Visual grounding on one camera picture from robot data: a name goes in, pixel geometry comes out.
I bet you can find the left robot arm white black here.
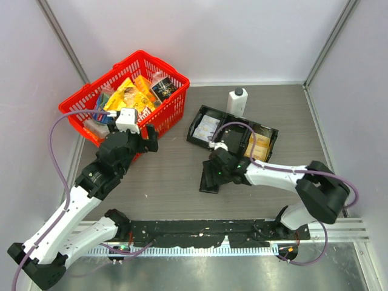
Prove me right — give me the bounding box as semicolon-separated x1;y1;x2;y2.
7;124;158;290

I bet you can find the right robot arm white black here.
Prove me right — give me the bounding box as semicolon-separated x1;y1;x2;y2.
202;148;350;239

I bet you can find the black VIP card upper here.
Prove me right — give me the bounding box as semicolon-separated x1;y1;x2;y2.
221;129;243;153

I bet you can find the black three-compartment card tray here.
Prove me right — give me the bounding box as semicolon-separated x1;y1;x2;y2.
187;105;278;162

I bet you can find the gold card bottom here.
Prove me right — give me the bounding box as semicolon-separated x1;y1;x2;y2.
244;144;269;162

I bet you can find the gold card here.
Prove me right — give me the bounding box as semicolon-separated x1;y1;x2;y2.
249;133;270;148
244;144;269;162

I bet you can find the white VIP card bottom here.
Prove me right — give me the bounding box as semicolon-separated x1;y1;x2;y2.
193;129;213;142

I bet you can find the white vip card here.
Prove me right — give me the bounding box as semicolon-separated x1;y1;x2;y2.
201;115;220;127
195;123;217;135
193;129;213;142

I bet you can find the gold card top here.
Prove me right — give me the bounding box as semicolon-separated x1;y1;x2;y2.
249;133;270;148

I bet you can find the white VIP card middle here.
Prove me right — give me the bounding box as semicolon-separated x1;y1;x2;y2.
195;123;217;135

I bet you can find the white VIP card top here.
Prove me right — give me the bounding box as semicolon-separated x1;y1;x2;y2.
201;115;220;127

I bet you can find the clear plastic wrapped pack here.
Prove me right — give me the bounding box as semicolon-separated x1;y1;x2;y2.
83;119;110;138

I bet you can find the yellow snack bag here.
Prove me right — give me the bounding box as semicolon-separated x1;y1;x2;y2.
104;78;156;123

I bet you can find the blue green snack pack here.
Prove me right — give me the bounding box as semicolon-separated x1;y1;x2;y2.
92;93;111;124

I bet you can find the black gold patterned box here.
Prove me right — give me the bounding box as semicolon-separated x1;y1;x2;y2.
150;76;177;102

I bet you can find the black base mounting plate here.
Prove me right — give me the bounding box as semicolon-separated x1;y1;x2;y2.
129;219;310;249

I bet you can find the orange snack box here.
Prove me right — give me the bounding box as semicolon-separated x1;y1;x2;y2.
134;75;152;98

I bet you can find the red plastic shopping basket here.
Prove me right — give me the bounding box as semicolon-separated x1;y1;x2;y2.
59;50;190;146

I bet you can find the white bottle black cap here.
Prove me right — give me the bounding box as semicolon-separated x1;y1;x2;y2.
226;87;248;117

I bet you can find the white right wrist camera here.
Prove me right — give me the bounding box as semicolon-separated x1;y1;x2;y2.
209;142;228;151

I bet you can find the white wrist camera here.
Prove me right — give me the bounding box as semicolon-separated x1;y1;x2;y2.
209;142;228;151
115;107;140;134

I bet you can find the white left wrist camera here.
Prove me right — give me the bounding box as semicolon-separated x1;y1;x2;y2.
115;107;140;134

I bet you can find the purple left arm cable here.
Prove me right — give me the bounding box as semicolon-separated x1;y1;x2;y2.
10;109;118;291

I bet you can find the white slotted cable duct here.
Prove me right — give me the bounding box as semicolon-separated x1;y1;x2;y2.
87;244;279;257

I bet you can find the aluminium frame profile left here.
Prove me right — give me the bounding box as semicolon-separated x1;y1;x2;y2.
36;0;90;84

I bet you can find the aluminium frame profile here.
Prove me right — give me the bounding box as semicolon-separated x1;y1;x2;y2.
36;0;90;84
303;0;360;90

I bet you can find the aluminium frame profile right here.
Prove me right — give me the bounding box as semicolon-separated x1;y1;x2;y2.
303;0;360;90

